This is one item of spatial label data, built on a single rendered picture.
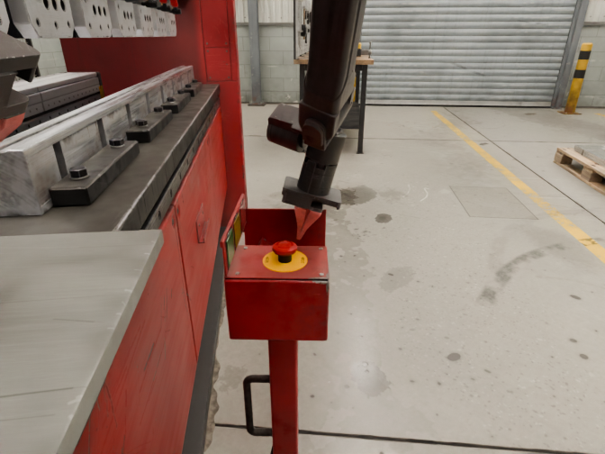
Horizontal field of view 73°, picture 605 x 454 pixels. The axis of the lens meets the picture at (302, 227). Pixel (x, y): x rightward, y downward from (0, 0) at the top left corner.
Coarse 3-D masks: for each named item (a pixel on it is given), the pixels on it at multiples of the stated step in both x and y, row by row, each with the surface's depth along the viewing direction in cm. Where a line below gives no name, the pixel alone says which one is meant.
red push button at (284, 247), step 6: (276, 246) 64; (282, 246) 64; (288, 246) 64; (294, 246) 64; (276, 252) 63; (282, 252) 63; (288, 252) 63; (294, 252) 64; (282, 258) 64; (288, 258) 64
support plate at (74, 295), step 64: (0, 256) 22; (64, 256) 22; (128, 256) 22; (0, 320) 17; (64, 320) 17; (128, 320) 18; (0, 384) 14; (64, 384) 14; (0, 448) 12; (64, 448) 12
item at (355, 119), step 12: (300, 12) 407; (300, 24) 412; (300, 60) 383; (360, 60) 378; (372, 60) 377; (300, 72) 392; (300, 84) 397; (300, 96) 402; (360, 96) 400; (360, 108) 401; (348, 120) 438; (360, 120) 406; (360, 132) 411; (360, 144) 416
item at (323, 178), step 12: (312, 168) 66; (324, 168) 67; (336, 168) 68; (288, 180) 71; (300, 180) 69; (312, 180) 67; (324, 180) 67; (288, 192) 68; (300, 192) 68; (312, 192) 68; (324, 192) 69; (336, 192) 72; (336, 204) 68
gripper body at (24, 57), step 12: (0, 36) 16; (0, 48) 15; (12, 48) 16; (24, 48) 17; (0, 60) 14; (12, 60) 15; (24, 60) 16; (36, 60) 17; (0, 72) 15; (24, 72) 17
